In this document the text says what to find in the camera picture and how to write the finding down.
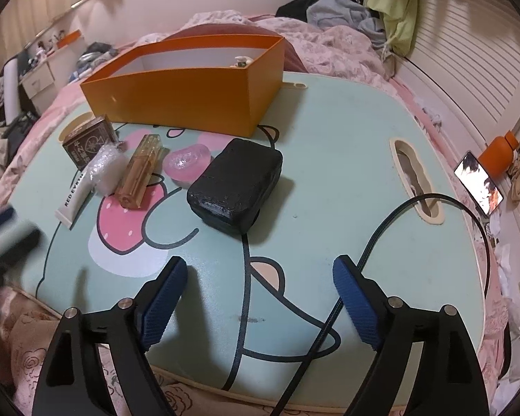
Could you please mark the amber perfume bottle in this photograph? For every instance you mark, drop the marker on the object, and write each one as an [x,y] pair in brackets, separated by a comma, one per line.
[131,189]

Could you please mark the orange bottle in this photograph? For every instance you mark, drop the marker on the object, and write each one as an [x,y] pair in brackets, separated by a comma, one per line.
[499,154]

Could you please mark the orange cardboard box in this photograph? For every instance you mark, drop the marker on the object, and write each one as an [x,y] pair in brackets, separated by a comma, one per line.
[217,83]

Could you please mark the white bedside cabinet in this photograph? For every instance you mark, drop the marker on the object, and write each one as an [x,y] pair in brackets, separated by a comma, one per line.
[45,81]

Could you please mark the white cosmetic tube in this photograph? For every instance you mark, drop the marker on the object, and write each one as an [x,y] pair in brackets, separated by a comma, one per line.
[79,191]

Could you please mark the grey clothes pile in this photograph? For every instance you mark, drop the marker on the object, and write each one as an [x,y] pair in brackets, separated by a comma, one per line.
[326,14]

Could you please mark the clear crinkled plastic bag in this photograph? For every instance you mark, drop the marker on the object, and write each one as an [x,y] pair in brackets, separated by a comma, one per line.
[107,167]

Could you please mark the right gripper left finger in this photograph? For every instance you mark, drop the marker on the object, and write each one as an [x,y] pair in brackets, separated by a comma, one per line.
[72,380]

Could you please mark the brown drink carton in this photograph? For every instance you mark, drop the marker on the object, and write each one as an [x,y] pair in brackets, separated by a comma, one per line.
[84,142]

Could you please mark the smartphone with lit screen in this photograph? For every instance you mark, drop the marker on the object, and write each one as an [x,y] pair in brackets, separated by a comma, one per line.
[477,182]

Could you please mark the black zip pouch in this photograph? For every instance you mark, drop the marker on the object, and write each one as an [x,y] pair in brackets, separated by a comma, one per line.
[230,193]

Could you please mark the pink heart-shaped case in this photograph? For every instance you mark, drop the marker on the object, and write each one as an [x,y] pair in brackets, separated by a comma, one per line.
[187,164]

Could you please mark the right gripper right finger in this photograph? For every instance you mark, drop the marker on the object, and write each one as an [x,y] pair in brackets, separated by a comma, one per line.
[448,379]

